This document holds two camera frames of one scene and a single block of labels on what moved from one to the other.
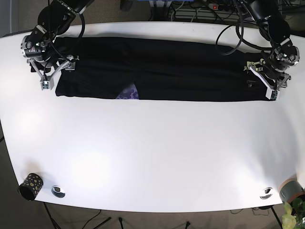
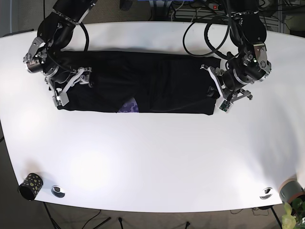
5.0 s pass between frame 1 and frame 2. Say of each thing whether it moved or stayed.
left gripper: moved
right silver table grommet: stayed
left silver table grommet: stayed
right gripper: moved
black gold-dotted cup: stayed
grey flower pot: stayed
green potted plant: stayed
